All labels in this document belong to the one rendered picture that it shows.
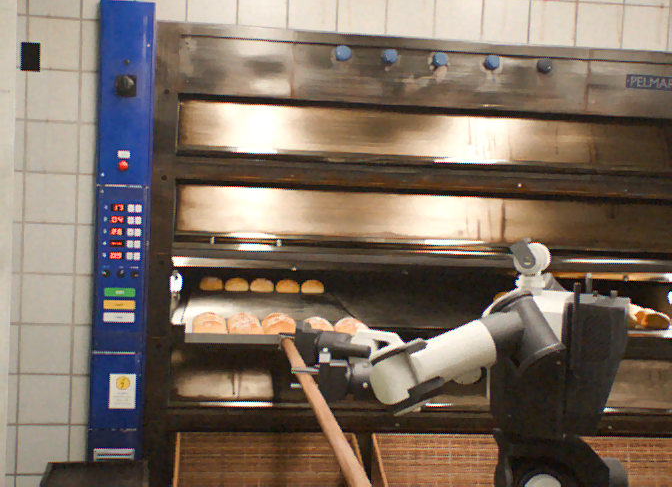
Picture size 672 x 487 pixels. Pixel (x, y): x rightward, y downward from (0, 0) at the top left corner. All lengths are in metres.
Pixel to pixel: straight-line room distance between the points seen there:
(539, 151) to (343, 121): 0.63
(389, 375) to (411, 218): 1.16
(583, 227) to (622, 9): 0.70
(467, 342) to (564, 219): 1.29
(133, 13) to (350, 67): 0.67
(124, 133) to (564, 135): 1.38
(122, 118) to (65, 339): 0.69
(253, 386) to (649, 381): 1.30
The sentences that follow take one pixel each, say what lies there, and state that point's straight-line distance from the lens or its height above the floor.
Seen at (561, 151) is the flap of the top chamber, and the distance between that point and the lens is 3.01.
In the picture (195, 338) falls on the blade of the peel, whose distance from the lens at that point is 2.56.
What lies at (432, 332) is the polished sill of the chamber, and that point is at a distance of 2.93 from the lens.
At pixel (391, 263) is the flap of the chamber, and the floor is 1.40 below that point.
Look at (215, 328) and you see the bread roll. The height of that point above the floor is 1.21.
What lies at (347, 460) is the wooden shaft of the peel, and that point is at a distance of 1.47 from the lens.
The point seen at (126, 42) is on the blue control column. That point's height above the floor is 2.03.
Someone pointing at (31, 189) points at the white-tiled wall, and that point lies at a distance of 2.88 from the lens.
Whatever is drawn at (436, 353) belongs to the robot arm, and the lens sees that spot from 1.78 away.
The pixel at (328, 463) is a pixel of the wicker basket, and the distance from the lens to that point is 2.92.
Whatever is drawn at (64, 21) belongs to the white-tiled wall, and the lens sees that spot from 2.90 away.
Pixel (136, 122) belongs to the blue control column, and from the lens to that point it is 2.81.
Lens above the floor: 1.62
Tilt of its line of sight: 3 degrees down
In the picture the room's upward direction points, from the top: 2 degrees clockwise
